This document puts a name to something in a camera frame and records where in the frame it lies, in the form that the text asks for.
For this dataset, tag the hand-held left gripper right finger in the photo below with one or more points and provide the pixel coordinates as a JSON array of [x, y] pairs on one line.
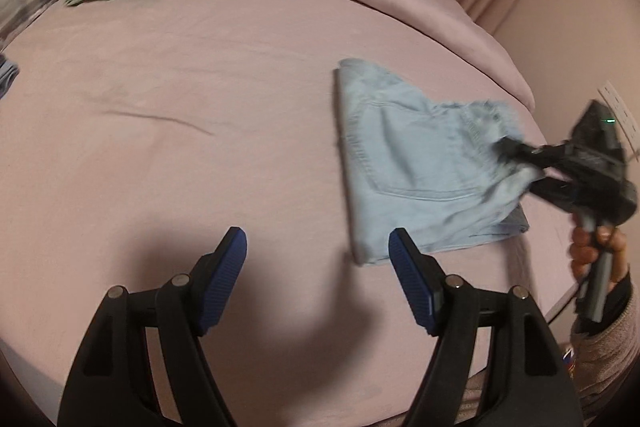
[[410, 282]]

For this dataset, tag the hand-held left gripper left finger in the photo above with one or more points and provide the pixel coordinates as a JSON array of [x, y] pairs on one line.
[[225, 287]]

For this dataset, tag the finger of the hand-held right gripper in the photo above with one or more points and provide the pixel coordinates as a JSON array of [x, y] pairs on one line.
[[552, 192], [525, 150]]

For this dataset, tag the light blue denim shorts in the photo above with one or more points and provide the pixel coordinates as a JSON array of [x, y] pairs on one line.
[[400, 157]]

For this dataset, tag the person's right forearm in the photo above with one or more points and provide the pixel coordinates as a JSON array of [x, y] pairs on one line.
[[607, 352]]

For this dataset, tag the person's right hand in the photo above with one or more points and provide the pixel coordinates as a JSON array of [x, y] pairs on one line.
[[580, 252]]

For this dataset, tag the blue striped cloth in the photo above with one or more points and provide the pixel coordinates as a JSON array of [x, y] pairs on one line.
[[6, 77]]

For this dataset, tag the white wall socket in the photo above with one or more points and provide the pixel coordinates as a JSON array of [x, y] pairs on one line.
[[612, 94]]

